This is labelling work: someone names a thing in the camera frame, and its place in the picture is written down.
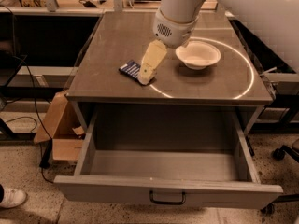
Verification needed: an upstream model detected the blue rxbar blueberry wrapper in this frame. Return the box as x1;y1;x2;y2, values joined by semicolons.
119;60;140;79

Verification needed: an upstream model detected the grey cabinet with dark top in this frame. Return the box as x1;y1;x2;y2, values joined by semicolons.
67;12;273;140

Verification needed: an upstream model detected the white sneaker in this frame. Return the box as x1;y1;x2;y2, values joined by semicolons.
0;188;27;209

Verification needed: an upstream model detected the grey open top drawer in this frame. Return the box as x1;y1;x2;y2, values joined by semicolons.
54;112;283;209

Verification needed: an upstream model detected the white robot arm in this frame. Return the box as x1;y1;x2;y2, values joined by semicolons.
137;0;299;85

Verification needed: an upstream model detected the white paper bowl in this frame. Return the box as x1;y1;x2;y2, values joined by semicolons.
176;41;221;70

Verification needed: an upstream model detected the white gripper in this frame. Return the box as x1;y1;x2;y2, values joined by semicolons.
137;10;198;85

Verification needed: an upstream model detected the black drawer handle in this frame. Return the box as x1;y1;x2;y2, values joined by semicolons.
149;190;186;205

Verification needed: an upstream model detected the brown cardboard box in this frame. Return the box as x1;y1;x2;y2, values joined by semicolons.
34;91;85;161

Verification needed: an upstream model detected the black floor cable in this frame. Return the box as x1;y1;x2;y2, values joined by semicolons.
0;54;55;184

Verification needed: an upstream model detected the black office chair base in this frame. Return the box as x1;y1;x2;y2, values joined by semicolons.
261;139;299;215

